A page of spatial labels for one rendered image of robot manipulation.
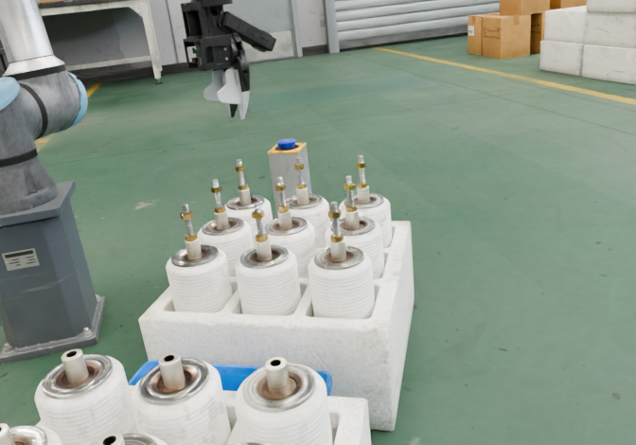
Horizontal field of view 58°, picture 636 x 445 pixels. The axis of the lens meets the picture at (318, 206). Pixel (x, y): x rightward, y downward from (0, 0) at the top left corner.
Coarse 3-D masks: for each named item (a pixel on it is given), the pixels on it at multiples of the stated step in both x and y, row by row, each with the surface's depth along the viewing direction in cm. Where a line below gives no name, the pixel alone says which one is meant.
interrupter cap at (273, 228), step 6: (270, 222) 101; (276, 222) 101; (294, 222) 100; (300, 222) 99; (306, 222) 99; (264, 228) 98; (270, 228) 98; (276, 228) 99; (294, 228) 97; (300, 228) 97; (270, 234) 97; (276, 234) 96; (282, 234) 95; (288, 234) 96
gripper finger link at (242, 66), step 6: (240, 54) 99; (240, 60) 99; (246, 60) 100; (234, 66) 101; (240, 66) 99; (246, 66) 100; (240, 72) 100; (246, 72) 101; (240, 78) 101; (246, 78) 101; (240, 84) 101; (246, 84) 101; (246, 90) 102
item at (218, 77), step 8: (216, 72) 105; (224, 72) 105; (216, 80) 105; (224, 80) 106; (208, 88) 105; (216, 88) 106; (208, 96) 105; (216, 96) 106; (232, 104) 107; (232, 112) 108
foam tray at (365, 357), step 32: (384, 256) 102; (384, 288) 90; (160, 320) 88; (192, 320) 87; (224, 320) 86; (256, 320) 85; (288, 320) 84; (320, 320) 83; (352, 320) 82; (384, 320) 81; (160, 352) 90; (192, 352) 89; (224, 352) 87; (256, 352) 86; (288, 352) 84; (320, 352) 83; (352, 352) 82; (384, 352) 81; (352, 384) 84; (384, 384) 83; (384, 416) 85
